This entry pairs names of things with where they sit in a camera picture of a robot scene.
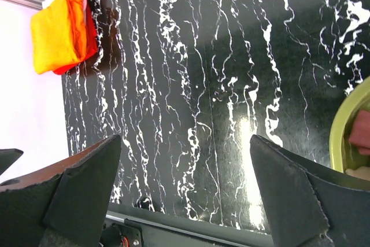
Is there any crumpled dusty pink t shirt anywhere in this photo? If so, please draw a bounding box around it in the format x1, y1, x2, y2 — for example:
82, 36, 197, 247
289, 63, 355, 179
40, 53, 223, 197
349, 110, 369, 156

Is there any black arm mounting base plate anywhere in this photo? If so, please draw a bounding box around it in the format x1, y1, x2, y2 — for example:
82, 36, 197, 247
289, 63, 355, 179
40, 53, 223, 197
106, 203, 273, 246

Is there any folded red t shirt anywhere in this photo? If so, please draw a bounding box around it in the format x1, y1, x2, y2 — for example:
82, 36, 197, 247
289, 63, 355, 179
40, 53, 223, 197
53, 6, 98, 75

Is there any olive green plastic bin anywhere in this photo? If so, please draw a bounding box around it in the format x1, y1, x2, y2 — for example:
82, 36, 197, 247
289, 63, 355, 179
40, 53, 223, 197
329, 78, 369, 173

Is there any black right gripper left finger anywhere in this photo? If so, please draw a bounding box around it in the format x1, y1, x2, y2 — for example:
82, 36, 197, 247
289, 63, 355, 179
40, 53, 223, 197
1, 135, 121, 246

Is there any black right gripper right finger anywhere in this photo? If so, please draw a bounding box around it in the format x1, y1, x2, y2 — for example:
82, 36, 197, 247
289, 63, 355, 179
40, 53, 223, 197
250, 135, 369, 246

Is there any folded orange t shirt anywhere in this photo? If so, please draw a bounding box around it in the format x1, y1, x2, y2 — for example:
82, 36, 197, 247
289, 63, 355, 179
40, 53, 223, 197
30, 0, 88, 75

